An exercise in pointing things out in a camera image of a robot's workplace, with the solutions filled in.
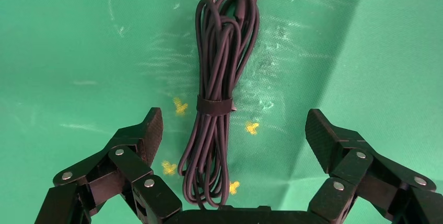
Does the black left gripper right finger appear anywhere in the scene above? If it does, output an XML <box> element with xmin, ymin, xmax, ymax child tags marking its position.
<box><xmin>305</xmin><ymin>108</ymin><xmax>443</xmax><ymax>224</ymax></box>

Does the black data cable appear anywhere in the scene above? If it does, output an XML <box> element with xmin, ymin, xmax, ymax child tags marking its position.
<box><xmin>177</xmin><ymin>0</ymin><xmax>263</xmax><ymax>208</ymax></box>

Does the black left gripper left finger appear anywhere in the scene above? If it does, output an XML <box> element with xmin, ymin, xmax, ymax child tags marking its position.
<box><xmin>34</xmin><ymin>107</ymin><xmax>183</xmax><ymax>224</ymax></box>

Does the green table cloth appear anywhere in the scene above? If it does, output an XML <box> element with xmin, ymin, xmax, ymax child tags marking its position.
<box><xmin>0</xmin><ymin>0</ymin><xmax>443</xmax><ymax>224</ymax></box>

